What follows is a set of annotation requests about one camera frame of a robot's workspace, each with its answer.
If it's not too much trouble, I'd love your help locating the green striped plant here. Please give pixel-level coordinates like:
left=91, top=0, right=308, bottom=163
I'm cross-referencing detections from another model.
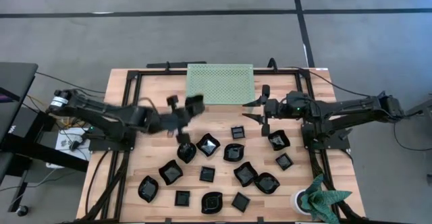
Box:
left=300, top=173, right=354, bottom=224

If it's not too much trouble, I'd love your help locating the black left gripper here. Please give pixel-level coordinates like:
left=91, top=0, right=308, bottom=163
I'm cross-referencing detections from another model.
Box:
left=148, top=94, right=206, bottom=144

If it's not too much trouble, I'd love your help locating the black desk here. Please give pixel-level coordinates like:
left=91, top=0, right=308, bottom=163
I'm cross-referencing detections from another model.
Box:
left=0, top=61, right=90, bottom=215

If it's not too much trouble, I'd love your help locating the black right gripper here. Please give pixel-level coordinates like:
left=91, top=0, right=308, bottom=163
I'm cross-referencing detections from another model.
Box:
left=242, top=84, right=313, bottom=137

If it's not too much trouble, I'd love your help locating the black flat bar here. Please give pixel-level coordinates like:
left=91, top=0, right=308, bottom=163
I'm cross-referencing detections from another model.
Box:
left=146, top=61, right=207, bottom=69

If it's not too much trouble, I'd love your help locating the black floor cable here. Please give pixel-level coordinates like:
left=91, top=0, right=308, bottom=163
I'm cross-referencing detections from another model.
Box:
left=392, top=121, right=432, bottom=152
left=35, top=71, right=106, bottom=94

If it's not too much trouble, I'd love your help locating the green perforated metal rack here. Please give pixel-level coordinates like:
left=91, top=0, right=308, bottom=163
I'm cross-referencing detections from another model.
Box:
left=186, top=63, right=257, bottom=106

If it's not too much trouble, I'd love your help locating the white power strip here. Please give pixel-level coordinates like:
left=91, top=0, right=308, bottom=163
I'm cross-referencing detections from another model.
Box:
left=45, top=126, right=92, bottom=170

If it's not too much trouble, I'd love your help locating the white plant pot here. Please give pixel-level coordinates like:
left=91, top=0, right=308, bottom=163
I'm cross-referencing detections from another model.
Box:
left=290, top=189, right=313, bottom=216

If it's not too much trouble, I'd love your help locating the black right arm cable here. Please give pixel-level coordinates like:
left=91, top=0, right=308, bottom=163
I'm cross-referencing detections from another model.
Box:
left=278, top=65, right=372, bottom=99

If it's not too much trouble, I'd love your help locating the grey metal stand leg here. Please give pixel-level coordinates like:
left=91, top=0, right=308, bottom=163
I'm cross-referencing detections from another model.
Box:
left=401, top=97, right=432, bottom=120

